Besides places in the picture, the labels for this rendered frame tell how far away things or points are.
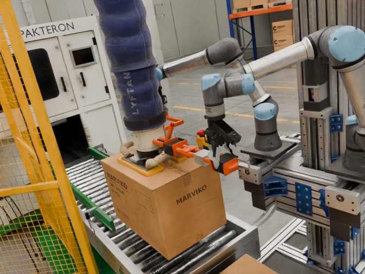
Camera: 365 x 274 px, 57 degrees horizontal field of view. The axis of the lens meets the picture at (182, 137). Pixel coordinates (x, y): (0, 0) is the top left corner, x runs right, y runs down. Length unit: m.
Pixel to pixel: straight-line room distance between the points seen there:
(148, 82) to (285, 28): 8.07
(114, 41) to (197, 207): 0.91
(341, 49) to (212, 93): 0.46
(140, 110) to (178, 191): 0.44
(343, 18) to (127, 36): 0.96
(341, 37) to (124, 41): 0.91
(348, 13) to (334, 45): 0.47
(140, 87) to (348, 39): 0.91
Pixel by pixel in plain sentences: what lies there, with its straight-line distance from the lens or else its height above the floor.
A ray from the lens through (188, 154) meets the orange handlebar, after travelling 1.49.
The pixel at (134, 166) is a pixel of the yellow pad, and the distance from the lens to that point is 1.78.
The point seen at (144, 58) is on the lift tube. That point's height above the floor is 1.64.
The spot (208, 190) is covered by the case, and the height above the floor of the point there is 0.94.
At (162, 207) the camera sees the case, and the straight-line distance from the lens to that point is 1.60.
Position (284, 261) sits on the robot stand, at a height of 0.21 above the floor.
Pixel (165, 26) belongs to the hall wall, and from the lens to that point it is 12.60.
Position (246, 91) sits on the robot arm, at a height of 1.50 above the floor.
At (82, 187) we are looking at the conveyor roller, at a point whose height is 0.53.
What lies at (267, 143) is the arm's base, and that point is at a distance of 1.86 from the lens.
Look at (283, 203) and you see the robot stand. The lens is 1.97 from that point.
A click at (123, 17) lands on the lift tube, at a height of 1.83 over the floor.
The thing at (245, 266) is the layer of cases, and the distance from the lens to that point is 1.87.
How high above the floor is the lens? 1.79
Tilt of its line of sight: 19 degrees down
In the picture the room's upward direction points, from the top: 11 degrees counter-clockwise
